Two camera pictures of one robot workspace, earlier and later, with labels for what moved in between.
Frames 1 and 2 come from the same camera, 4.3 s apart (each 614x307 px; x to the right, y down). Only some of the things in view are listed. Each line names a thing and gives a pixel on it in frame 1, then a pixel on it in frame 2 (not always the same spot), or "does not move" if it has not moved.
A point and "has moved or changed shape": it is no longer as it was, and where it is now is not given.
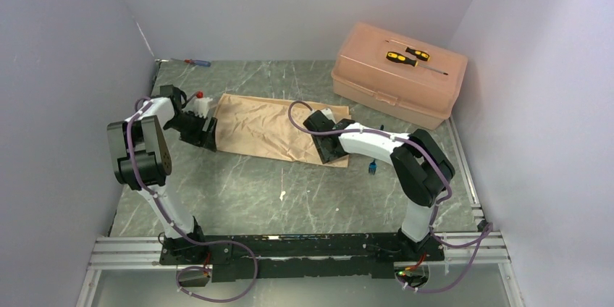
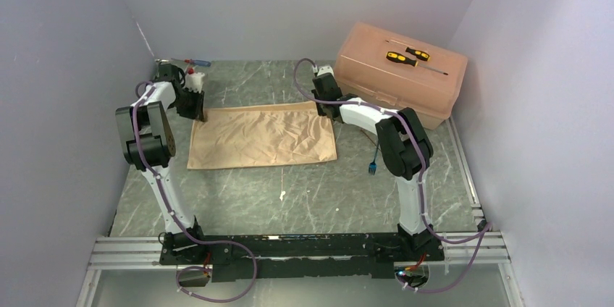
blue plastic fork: [372, 167] does not move
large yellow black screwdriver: [399, 58] does not move
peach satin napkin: [261, 127] has moved or changed shape
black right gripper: [326, 156] to [320, 111]
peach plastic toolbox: [416, 82] does not move
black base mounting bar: [297, 257] does not move
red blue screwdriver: [195, 61] does not move
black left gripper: [205, 139] to [197, 112]
